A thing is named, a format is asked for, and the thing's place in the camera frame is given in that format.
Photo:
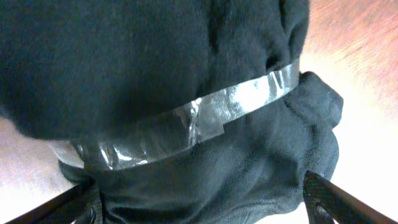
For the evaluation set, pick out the dark green garment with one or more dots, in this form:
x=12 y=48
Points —
x=179 y=111

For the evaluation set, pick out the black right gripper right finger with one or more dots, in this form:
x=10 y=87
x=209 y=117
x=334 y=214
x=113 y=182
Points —
x=328 y=204

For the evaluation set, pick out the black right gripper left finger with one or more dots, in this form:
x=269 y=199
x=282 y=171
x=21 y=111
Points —
x=81 y=204

